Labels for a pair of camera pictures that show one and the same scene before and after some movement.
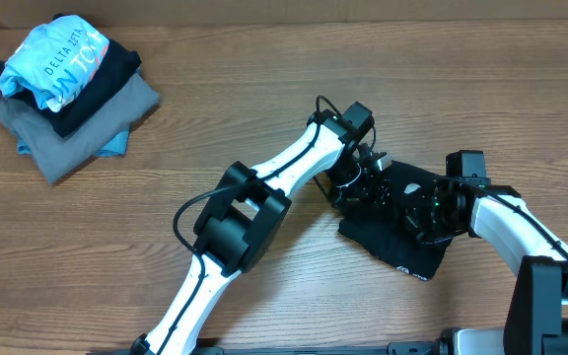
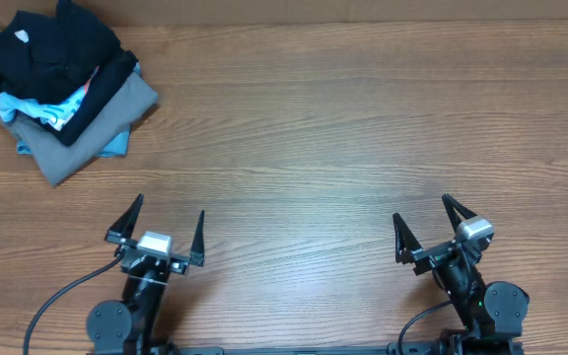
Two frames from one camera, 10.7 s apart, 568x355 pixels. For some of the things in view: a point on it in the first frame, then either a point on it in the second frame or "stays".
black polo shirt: (387, 234) → (47, 59)
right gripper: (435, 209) → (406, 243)
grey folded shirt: (57, 156) stays
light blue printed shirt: (51, 61) → (58, 114)
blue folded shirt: (119, 149) stays
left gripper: (366, 195) → (179, 264)
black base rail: (398, 349) stays
